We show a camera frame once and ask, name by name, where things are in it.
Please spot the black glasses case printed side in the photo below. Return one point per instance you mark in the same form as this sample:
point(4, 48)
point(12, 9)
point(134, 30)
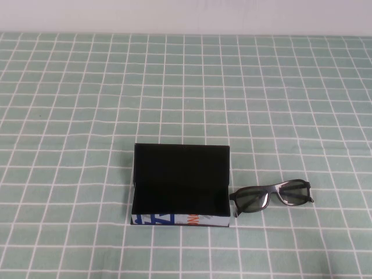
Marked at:
point(180, 174)

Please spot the black sunglasses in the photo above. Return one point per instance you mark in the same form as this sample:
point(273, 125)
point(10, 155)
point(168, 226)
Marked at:
point(271, 189)

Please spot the green white checked tablecloth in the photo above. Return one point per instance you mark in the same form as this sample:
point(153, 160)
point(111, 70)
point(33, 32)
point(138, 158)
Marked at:
point(87, 116)

